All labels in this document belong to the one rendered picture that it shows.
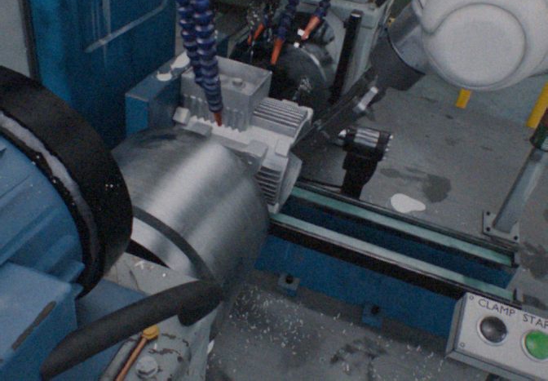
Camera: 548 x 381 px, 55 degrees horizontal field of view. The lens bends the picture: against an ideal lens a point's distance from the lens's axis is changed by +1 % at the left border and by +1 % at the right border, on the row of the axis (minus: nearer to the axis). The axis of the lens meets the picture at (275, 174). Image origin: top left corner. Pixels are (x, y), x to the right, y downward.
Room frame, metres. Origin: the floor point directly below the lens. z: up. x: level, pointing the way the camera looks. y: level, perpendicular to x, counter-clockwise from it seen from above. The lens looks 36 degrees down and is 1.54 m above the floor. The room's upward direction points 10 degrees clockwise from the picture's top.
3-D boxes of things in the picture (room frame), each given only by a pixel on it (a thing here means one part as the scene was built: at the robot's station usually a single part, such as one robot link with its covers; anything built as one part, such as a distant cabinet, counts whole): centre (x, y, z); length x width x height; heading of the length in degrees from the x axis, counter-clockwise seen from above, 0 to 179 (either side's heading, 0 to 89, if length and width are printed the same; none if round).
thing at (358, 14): (0.88, -0.09, 1.12); 0.04 x 0.03 x 0.26; 77
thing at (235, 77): (0.79, 0.11, 1.11); 0.12 x 0.11 x 0.07; 76
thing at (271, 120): (0.78, 0.07, 1.01); 0.20 x 0.19 x 0.19; 76
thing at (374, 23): (1.36, -0.06, 0.99); 0.35 x 0.31 x 0.37; 167
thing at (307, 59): (1.10, -0.01, 1.04); 0.41 x 0.25 x 0.25; 167
